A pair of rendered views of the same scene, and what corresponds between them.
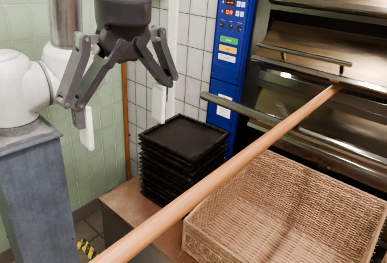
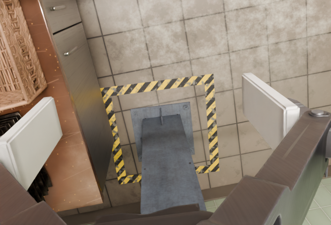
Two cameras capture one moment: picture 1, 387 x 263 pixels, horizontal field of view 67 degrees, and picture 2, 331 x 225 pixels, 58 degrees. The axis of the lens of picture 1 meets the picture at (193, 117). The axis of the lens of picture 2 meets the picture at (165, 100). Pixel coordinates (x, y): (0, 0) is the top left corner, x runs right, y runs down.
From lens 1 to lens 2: 0.37 m
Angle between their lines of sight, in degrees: 52
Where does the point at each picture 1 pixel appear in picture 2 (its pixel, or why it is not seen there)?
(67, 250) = (151, 162)
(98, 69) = (297, 189)
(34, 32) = not seen: outside the picture
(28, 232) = (188, 187)
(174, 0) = not seen: outside the picture
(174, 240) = not seen: hidden behind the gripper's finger
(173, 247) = (55, 94)
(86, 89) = (320, 142)
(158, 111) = (47, 120)
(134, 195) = (61, 184)
